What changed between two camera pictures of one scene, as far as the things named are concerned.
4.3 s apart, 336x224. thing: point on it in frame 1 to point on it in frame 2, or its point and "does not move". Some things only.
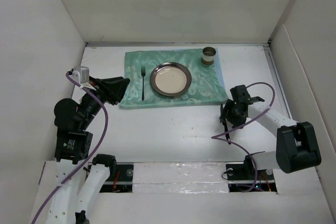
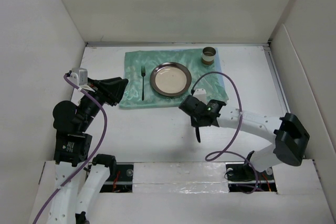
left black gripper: x=112 y=88 does not move
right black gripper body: x=233 y=116 to x=195 y=121
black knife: x=225 y=125 to x=198 y=134
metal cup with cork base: x=208 y=56 does not move
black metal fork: x=143 y=70 does not move
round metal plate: x=170 y=79 does not move
